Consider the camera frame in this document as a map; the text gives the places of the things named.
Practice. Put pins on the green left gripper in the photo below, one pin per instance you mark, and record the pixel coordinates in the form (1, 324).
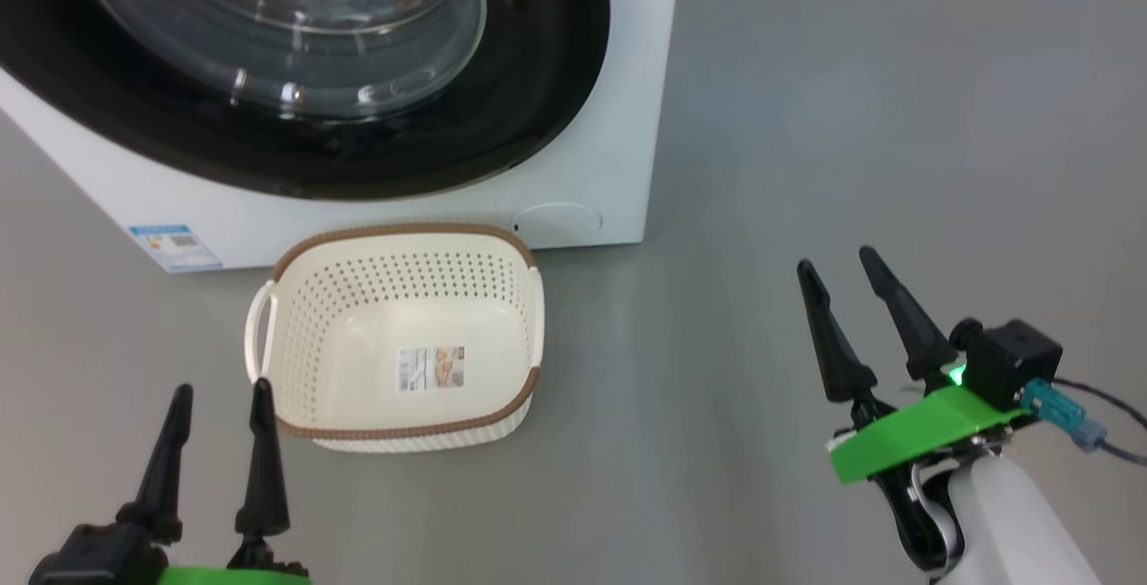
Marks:
(233, 578)

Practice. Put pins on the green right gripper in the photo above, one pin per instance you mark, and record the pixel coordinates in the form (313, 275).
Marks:
(914, 433)

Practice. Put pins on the washing machine glass door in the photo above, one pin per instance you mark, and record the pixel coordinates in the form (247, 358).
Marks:
(538, 74)

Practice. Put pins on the white front-load washing machine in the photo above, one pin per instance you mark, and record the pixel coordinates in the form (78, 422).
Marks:
(618, 119)

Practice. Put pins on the cream perforated laundry basket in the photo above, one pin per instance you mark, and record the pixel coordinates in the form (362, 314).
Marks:
(358, 316)

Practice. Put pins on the blue energy label sticker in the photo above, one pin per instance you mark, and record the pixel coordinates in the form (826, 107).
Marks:
(175, 247)

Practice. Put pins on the basket product label sticker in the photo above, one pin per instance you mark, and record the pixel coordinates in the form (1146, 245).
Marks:
(430, 368)

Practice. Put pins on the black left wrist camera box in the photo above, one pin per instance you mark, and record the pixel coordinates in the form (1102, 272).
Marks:
(90, 558)

